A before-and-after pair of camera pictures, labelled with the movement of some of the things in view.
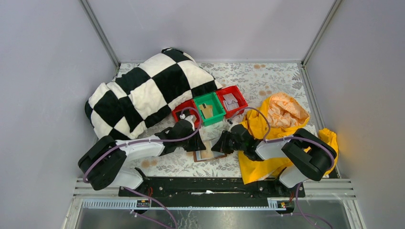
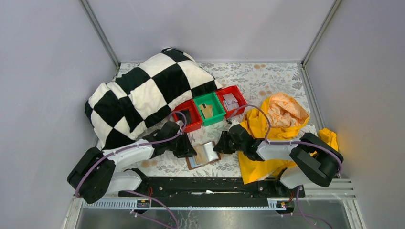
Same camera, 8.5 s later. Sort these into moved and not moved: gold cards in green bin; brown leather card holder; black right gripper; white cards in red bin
Moved: brown leather card holder
Not moved: gold cards in green bin; black right gripper; white cards in red bin
